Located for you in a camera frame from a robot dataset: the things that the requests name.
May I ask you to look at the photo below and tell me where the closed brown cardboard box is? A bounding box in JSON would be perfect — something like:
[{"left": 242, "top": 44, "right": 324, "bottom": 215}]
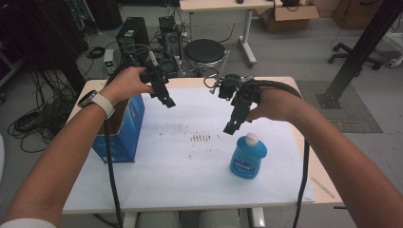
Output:
[{"left": 332, "top": 0, "right": 387, "bottom": 31}]

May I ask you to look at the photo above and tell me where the white table leg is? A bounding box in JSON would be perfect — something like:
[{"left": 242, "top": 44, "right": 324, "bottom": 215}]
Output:
[{"left": 249, "top": 207, "right": 266, "bottom": 228}]

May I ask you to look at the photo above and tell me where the black metal stand post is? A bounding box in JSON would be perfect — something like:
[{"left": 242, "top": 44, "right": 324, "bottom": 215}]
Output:
[{"left": 317, "top": 0, "right": 403, "bottom": 110}]

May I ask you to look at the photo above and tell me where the blue bottle with white cap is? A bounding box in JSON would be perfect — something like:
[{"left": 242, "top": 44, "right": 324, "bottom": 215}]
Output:
[{"left": 229, "top": 132, "right": 268, "bottom": 181}]

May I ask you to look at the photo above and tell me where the white desk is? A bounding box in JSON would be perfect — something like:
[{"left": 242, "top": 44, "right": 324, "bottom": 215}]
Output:
[{"left": 179, "top": 0, "right": 283, "bottom": 68}]

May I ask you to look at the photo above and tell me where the bundle of black floor cables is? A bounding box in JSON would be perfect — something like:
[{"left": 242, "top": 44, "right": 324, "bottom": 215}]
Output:
[{"left": 8, "top": 69, "right": 82, "bottom": 154}]

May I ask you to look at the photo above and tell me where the coiled black cable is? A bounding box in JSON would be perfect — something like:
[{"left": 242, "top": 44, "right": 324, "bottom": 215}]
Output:
[{"left": 85, "top": 46, "right": 106, "bottom": 60}]

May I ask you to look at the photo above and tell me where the small white device green light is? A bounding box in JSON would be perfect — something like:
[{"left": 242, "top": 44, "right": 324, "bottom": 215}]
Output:
[{"left": 103, "top": 48, "right": 115, "bottom": 75}]

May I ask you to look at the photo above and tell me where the person's left hand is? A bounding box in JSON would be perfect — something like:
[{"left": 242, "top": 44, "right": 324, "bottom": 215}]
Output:
[{"left": 99, "top": 66, "right": 156, "bottom": 106}]

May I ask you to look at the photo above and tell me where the black round stool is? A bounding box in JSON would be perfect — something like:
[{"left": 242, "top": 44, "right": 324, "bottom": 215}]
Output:
[{"left": 183, "top": 38, "right": 227, "bottom": 77}]

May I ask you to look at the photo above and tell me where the white sleeve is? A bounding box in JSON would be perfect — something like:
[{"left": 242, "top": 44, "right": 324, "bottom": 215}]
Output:
[{"left": 0, "top": 218, "right": 57, "bottom": 228}]

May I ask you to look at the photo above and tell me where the open cardboard box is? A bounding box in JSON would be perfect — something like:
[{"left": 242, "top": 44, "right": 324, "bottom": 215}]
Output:
[{"left": 259, "top": 3, "right": 320, "bottom": 33}]

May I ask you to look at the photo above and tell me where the thin wooden stick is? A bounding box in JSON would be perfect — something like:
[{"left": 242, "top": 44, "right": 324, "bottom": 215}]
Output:
[{"left": 310, "top": 176, "right": 336, "bottom": 200}]

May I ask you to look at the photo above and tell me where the black curtain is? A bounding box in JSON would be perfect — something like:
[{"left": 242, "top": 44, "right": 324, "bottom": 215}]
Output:
[{"left": 0, "top": 0, "right": 88, "bottom": 94}]

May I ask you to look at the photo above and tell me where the person's right hand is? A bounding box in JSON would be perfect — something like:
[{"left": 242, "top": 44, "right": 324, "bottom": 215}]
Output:
[{"left": 245, "top": 86, "right": 302, "bottom": 124}]

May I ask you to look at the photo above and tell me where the white table mat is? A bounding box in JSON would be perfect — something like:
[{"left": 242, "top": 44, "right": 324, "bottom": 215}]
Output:
[{"left": 63, "top": 86, "right": 317, "bottom": 213}]

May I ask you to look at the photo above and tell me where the black electronics box with cables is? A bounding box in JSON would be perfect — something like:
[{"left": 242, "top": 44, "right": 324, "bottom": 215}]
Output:
[{"left": 157, "top": 15, "right": 182, "bottom": 60}]

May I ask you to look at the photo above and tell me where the blue cardboard box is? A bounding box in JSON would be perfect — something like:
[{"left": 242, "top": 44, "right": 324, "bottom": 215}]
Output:
[{"left": 91, "top": 93, "right": 145, "bottom": 164}]

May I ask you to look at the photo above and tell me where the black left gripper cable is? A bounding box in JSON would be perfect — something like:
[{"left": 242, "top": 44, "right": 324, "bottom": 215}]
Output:
[{"left": 104, "top": 60, "right": 134, "bottom": 228}]

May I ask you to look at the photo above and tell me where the black office chair base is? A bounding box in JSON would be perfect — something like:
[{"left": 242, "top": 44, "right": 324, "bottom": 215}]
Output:
[{"left": 327, "top": 42, "right": 385, "bottom": 71}]

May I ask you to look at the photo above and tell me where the grey floor mat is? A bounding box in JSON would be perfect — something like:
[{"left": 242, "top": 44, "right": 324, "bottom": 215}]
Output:
[{"left": 296, "top": 79, "right": 384, "bottom": 134}]

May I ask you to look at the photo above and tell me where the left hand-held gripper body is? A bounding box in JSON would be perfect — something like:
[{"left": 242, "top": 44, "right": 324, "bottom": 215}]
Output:
[{"left": 141, "top": 50, "right": 183, "bottom": 86}]

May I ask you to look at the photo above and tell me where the black computer tower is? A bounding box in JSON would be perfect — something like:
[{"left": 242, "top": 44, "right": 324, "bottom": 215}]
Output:
[{"left": 115, "top": 17, "right": 150, "bottom": 65}]

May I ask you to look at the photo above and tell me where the wristwatch with white strap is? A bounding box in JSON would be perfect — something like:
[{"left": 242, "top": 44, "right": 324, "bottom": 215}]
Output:
[{"left": 77, "top": 89, "right": 116, "bottom": 120}]

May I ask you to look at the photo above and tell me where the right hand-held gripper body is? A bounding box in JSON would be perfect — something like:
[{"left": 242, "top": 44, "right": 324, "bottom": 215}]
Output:
[{"left": 208, "top": 50, "right": 262, "bottom": 107}]

